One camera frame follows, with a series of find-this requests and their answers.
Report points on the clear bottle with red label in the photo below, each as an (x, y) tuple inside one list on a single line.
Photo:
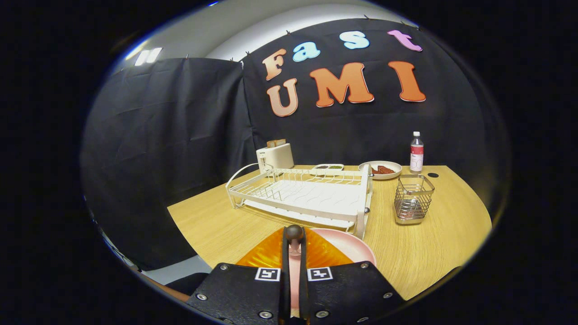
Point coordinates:
[(416, 155)]

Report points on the white toaster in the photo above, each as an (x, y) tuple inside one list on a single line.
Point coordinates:
[(277, 158)]

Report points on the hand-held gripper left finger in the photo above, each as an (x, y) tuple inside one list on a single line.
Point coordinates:
[(239, 293)]

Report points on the toast slice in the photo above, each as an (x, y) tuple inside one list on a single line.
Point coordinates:
[(276, 143)]

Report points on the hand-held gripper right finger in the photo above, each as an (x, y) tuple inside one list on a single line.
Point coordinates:
[(352, 293)]

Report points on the pink plate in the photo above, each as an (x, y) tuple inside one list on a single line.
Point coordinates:
[(347, 246)]

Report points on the black backdrop cloth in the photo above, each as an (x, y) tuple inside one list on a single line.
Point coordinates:
[(180, 135)]

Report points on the white divided seasoning dish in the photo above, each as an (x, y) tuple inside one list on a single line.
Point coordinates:
[(326, 170)]

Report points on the beige plate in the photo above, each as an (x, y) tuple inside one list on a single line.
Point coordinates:
[(393, 174)]

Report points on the small ceiling light panel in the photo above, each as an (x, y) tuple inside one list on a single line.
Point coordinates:
[(148, 56)]

